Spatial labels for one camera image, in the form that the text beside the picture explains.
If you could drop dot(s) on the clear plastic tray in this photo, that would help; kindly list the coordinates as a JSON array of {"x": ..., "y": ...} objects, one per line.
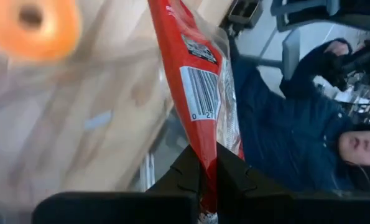
[{"x": 32, "y": 124}]

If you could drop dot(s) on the red snack bag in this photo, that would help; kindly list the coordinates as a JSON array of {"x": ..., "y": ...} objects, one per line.
[{"x": 187, "y": 46}]

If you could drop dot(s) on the dark box on floor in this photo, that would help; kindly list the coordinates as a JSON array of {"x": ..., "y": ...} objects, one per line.
[{"x": 243, "y": 12}]

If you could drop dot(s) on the person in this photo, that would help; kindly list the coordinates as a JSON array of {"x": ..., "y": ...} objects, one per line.
[{"x": 281, "y": 130}]

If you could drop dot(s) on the grey upright panel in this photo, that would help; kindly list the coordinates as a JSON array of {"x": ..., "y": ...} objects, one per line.
[{"x": 290, "y": 53}]

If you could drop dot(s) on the grey framed office chair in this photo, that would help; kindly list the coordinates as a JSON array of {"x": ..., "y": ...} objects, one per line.
[{"x": 306, "y": 6}]

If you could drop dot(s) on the plain yellow toy donut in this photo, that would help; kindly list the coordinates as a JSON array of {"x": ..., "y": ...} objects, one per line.
[{"x": 55, "y": 34}]

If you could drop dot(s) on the person's hand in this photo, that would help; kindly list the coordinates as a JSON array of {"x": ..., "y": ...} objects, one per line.
[{"x": 337, "y": 48}]

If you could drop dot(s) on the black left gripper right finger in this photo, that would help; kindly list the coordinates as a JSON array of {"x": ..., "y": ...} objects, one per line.
[{"x": 237, "y": 177}]

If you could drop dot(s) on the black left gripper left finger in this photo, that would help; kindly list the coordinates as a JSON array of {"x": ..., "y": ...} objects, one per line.
[{"x": 184, "y": 174}]

